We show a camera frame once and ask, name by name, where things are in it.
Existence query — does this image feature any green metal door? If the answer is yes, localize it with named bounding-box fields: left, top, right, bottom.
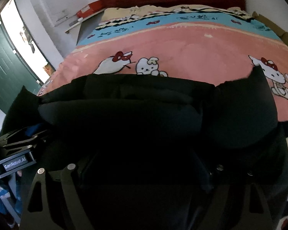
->
left=0, top=17, right=43, bottom=113

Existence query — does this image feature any pink Hello Kitty blanket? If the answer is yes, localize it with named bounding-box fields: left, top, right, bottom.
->
left=39, top=5, right=288, bottom=229

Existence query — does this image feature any cardboard beside bed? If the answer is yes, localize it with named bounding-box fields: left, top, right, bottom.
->
left=252, top=11, right=288, bottom=46

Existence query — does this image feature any white wall socket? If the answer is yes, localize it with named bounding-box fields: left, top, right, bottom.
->
left=51, top=9, right=69, bottom=26

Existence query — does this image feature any red box on shelf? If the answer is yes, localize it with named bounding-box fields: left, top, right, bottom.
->
left=76, top=0, right=104, bottom=18

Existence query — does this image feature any blue white gloved left hand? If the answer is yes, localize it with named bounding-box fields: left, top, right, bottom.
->
left=0, top=174, right=23, bottom=229

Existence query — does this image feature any large black padded jacket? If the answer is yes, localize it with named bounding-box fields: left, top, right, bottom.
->
left=2, top=67, right=288, bottom=229

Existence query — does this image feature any white bedside shelf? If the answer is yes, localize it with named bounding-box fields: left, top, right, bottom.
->
left=64, top=8, right=105, bottom=45

